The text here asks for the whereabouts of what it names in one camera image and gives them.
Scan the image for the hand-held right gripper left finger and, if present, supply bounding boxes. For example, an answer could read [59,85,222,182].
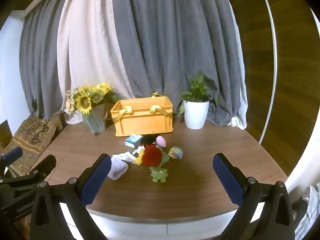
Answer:
[29,153,112,240]

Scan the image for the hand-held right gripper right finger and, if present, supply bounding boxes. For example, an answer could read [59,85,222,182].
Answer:
[212,152,296,240]

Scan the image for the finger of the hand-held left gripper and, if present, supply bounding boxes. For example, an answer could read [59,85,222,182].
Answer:
[0,147,24,179]
[10,154,57,188]

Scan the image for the blue tissue pack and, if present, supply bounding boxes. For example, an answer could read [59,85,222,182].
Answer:
[124,134,142,148]

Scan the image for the red furry plush toy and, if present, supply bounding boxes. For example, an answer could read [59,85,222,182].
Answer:
[135,144,171,168]

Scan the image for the orange plastic crate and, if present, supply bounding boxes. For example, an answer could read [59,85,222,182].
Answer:
[110,92,174,137]

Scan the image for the multicoloured soft ball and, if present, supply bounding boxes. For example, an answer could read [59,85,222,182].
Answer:
[169,146,183,160]

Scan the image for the brown cardboard box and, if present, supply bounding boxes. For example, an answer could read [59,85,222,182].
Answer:
[0,121,12,148]

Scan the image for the lavender sock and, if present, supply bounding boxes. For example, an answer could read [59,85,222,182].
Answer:
[107,155,128,181]

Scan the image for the white sock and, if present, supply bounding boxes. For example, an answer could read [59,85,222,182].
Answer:
[112,151,141,165]

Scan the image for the white curtain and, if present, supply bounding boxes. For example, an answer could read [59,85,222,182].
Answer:
[229,52,248,130]

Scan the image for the grey ribbed vase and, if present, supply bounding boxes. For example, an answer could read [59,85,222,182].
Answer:
[86,104,108,133]

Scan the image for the green frog toy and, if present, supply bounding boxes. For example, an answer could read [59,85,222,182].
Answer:
[149,167,168,182]

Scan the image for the white plant pot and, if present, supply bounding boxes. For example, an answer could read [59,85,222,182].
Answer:
[183,100,210,130]

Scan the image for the pink egg-shaped sponge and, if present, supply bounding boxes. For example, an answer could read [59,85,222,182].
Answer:
[155,135,168,147]

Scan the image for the sunflower bouquet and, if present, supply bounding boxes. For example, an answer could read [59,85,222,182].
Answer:
[65,82,123,116]

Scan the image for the white grey cloth pile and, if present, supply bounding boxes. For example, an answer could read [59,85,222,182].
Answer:
[291,182,320,240]

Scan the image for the green potted plant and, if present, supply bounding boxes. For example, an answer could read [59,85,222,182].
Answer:
[179,74,222,115]

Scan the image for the narrow grey curtain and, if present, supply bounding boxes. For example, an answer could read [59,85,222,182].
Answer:
[19,11,66,120]

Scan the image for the pale pink curtain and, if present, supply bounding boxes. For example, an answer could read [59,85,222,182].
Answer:
[57,0,137,125]

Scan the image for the wide grey curtain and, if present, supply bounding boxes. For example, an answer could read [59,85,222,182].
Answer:
[111,0,247,128]

